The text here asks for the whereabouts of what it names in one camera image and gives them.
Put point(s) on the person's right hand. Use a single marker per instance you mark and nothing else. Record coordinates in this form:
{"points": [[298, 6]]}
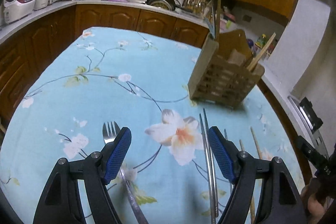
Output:
{"points": [[315, 208]]}

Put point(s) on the green bottle on counter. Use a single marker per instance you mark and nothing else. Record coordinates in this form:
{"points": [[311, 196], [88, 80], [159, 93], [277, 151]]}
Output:
{"points": [[262, 40]]}

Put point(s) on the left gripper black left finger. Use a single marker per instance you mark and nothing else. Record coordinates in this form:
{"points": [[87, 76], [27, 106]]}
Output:
{"points": [[60, 199]]}

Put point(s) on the steel chopstick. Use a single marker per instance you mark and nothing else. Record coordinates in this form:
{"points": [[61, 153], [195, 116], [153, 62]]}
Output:
{"points": [[204, 116], [209, 18], [209, 170]]}

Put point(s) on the bamboo chopstick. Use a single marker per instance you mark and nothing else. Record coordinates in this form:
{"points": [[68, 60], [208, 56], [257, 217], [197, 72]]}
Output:
{"points": [[248, 182], [260, 155]]}

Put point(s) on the white rice cooker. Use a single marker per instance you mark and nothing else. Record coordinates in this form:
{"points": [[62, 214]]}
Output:
{"points": [[17, 9]]}

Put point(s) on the silver metal fork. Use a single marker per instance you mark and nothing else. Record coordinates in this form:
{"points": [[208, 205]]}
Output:
{"points": [[109, 132]]}

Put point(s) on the light blue floral tablecloth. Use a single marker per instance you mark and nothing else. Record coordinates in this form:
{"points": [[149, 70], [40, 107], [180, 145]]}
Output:
{"points": [[138, 81]]}

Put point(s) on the black wok in sink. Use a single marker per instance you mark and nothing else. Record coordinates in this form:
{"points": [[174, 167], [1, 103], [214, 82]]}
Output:
{"points": [[170, 5]]}

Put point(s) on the brown wooden chopstick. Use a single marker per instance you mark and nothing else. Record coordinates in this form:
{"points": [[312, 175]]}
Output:
{"points": [[217, 20]]}

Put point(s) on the small white steel pot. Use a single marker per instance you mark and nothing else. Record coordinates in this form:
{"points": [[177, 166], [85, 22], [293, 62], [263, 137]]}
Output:
{"points": [[41, 4]]}

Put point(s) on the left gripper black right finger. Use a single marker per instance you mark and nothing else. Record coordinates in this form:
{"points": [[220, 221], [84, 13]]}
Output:
{"points": [[279, 200]]}

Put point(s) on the wooden utensil holder caddy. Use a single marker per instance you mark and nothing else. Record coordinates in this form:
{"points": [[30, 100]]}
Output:
{"points": [[223, 72]]}

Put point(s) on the wooden lower cabinets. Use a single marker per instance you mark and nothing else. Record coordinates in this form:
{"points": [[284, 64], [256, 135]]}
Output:
{"points": [[26, 50]]}

